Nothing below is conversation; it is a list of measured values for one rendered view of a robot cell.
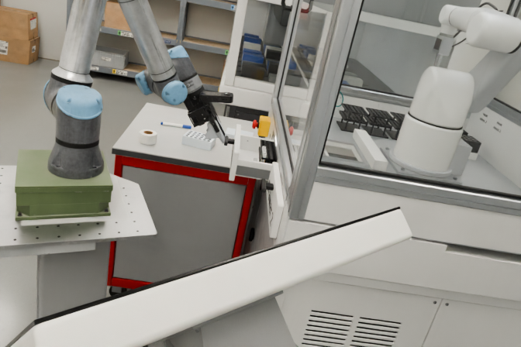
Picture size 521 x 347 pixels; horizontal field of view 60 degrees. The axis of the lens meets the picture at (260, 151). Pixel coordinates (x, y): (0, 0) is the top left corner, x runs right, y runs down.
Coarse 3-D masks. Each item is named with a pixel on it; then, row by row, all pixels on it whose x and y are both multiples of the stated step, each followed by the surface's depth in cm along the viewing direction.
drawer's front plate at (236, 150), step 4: (236, 124) 174; (236, 128) 169; (240, 128) 170; (236, 132) 165; (236, 136) 161; (236, 140) 157; (236, 144) 154; (232, 148) 178; (236, 148) 151; (236, 152) 148; (232, 156) 160; (236, 156) 148; (232, 160) 153; (236, 160) 149; (232, 164) 149; (236, 164) 149; (232, 168) 150; (232, 172) 151; (232, 176) 151
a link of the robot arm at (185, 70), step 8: (176, 48) 146; (184, 48) 149; (176, 56) 146; (184, 56) 147; (176, 64) 147; (184, 64) 148; (192, 64) 151; (184, 72) 148; (192, 72) 150; (184, 80) 149
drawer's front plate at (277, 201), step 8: (272, 168) 144; (272, 176) 141; (280, 184) 131; (272, 192) 134; (280, 192) 126; (272, 200) 131; (280, 200) 122; (272, 208) 128; (280, 208) 120; (280, 216) 121; (272, 224) 123; (272, 232) 123
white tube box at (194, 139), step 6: (186, 132) 191; (192, 132) 192; (198, 132) 194; (186, 138) 187; (192, 138) 187; (198, 138) 188; (204, 138) 190; (186, 144) 188; (192, 144) 188; (198, 144) 187; (204, 144) 187; (210, 144) 186
